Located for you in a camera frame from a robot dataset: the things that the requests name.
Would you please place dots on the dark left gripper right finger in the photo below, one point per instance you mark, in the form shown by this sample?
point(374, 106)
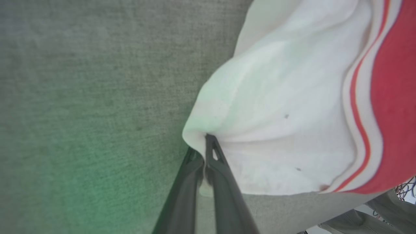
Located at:
point(227, 198)

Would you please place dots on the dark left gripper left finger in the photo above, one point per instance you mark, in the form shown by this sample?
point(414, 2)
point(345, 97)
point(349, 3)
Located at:
point(182, 201)

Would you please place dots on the red and white jersey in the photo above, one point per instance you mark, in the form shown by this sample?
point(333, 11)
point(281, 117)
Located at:
point(276, 97)

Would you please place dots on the grey fabric sofa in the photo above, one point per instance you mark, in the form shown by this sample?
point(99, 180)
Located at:
point(81, 97)

